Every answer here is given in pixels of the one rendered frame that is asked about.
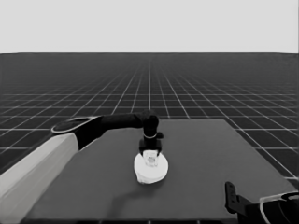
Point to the small white gear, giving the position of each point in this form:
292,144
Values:
147,160

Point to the large thick white disc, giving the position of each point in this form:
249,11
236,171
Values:
141,170

